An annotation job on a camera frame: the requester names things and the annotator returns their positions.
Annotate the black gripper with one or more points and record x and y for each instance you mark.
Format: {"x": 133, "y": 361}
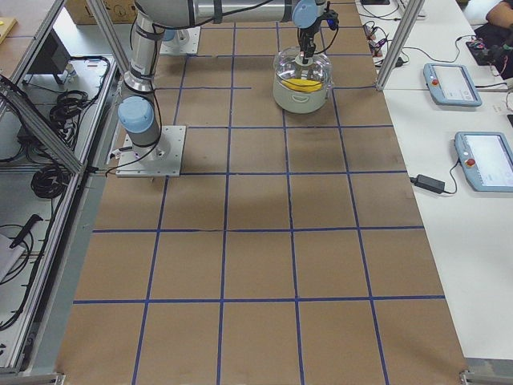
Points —
{"x": 306, "y": 38}

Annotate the aluminium frame post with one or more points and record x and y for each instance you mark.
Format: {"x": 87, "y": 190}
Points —
{"x": 400, "y": 36}

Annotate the teach pendant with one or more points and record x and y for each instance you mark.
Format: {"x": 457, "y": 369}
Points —
{"x": 451, "y": 85}
{"x": 486, "y": 160}

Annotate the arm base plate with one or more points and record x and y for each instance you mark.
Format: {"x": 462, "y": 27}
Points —
{"x": 164, "y": 160}
{"x": 190, "y": 48}

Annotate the black power adapter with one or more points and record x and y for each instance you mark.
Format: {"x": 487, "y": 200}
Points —
{"x": 428, "y": 183}

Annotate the far teach pendant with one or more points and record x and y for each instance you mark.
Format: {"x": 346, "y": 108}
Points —
{"x": 451, "y": 85}

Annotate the yellow corn cob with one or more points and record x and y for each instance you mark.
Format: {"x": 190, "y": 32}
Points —
{"x": 302, "y": 85}

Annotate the near teach pendant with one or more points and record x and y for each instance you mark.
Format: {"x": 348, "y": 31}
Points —
{"x": 486, "y": 160}

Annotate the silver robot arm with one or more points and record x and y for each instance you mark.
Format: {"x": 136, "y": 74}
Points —
{"x": 176, "y": 37}
{"x": 137, "y": 112}

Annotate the pale green electric pot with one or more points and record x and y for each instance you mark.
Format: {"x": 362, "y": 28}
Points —
{"x": 299, "y": 102}

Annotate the glass pot lid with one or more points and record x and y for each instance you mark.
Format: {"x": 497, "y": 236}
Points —
{"x": 287, "y": 65}

